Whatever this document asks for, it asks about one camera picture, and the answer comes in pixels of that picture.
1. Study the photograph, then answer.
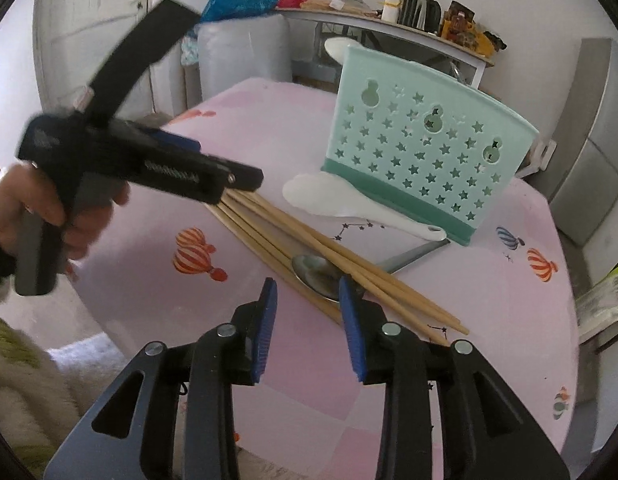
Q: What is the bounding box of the set of wooden chopsticks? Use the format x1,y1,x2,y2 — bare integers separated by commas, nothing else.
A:
206,187,470,347

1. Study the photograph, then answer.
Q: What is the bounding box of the large metal spoon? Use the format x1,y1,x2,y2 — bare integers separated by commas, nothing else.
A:
291,239,451,304

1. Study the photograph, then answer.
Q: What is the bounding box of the white side table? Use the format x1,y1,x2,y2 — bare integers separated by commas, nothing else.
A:
276,7,496,86

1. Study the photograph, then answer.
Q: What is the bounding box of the grey refrigerator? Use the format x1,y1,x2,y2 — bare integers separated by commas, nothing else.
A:
549,37,618,246

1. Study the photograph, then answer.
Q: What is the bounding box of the pink printed tablecloth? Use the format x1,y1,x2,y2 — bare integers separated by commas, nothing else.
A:
84,77,582,480

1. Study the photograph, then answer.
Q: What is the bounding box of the patterned cloth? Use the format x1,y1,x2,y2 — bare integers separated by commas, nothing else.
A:
181,35,203,67

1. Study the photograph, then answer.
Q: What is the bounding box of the blue plastic bag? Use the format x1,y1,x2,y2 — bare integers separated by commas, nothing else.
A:
204,0,279,23

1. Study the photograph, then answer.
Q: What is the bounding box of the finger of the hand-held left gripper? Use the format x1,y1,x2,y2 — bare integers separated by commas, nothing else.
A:
112,147,265,207
139,125,204,157

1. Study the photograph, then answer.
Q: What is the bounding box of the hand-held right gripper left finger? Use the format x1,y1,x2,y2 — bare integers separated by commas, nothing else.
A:
43,278,279,480

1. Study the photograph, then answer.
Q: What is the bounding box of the white door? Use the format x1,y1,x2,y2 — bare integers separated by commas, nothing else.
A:
34,0,156,121

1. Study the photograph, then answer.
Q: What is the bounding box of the white plastic frame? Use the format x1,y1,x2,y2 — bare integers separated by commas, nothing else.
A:
518,140,558,177

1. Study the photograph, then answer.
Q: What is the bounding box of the pile of snack packets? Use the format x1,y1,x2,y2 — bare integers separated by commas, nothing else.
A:
441,0,508,58

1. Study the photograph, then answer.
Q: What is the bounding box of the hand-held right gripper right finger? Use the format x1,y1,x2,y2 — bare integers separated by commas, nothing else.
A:
338,275,572,480

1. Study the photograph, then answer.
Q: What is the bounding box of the black electric kettle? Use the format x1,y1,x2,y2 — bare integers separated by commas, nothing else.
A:
414,0,443,35

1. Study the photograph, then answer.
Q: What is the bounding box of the white wrapped quilt bundle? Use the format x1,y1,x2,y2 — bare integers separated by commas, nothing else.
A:
196,12,295,111

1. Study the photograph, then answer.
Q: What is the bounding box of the person's left hand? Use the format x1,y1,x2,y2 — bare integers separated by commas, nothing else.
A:
0,162,131,262

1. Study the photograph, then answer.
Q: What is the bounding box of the teal plastic utensil holder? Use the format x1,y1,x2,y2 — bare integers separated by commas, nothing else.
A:
320,42,540,247

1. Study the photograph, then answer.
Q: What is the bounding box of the person's left forearm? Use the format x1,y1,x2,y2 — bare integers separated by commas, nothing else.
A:
0,227,87,476

